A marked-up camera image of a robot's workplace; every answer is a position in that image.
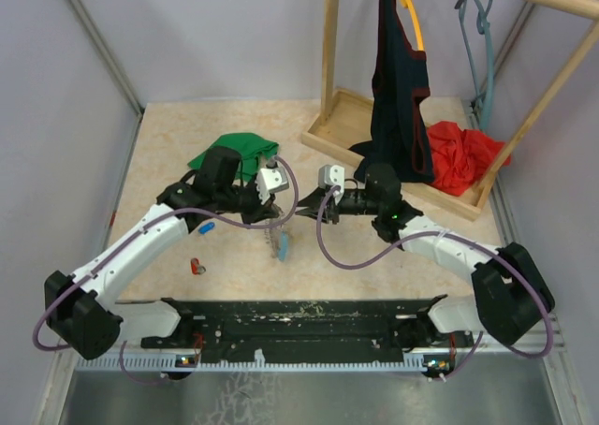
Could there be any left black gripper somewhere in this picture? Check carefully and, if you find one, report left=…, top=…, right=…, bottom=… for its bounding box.
left=216, top=174, right=280, bottom=229

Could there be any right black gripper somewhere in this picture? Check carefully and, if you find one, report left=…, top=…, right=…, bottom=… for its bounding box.
left=296, top=186, right=382, bottom=225

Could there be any blue key tag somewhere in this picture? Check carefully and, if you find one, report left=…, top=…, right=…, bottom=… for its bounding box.
left=197, top=222, right=215, bottom=235

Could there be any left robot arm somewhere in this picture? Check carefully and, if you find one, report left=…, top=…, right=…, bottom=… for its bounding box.
left=33, top=146, right=297, bottom=359

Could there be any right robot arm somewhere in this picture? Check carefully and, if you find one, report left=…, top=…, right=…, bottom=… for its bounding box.
left=296, top=164, right=555, bottom=355

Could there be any green cloth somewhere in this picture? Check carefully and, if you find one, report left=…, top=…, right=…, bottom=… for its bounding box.
left=210, top=132, right=279, bottom=182

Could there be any red key tag with key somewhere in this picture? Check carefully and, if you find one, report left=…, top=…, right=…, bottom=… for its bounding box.
left=190, top=258, right=206, bottom=275

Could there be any wooden clothes rack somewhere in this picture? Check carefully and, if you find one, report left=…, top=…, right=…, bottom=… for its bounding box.
left=300, top=0, right=599, bottom=222

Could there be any red cloth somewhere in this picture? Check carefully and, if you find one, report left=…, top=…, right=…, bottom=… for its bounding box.
left=427, top=121, right=504, bottom=197

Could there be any dark navy garment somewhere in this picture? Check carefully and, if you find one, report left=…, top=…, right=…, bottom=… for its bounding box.
left=350, top=0, right=434, bottom=183

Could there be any grey-blue hanger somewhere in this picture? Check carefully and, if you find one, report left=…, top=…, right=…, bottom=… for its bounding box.
left=454, top=0, right=496, bottom=132

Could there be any yellow hanger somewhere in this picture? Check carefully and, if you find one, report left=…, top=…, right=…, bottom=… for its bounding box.
left=400, top=0, right=425, bottom=51

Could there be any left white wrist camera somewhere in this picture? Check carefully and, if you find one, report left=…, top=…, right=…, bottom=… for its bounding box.
left=256, top=167, right=289, bottom=205

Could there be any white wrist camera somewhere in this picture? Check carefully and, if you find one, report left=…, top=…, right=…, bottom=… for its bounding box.
left=256, top=167, right=289, bottom=205
left=318, top=165, right=345, bottom=203

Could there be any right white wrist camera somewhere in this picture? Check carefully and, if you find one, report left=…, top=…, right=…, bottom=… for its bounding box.
left=318, top=165, right=345, bottom=203

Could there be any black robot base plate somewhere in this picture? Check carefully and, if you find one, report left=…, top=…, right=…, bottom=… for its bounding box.
left=140, top=299, right=452, bottom=348

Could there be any aluminium rail frame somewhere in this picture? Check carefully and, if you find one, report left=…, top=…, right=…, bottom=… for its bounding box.
left=55, top=315, right=567, bottom=374

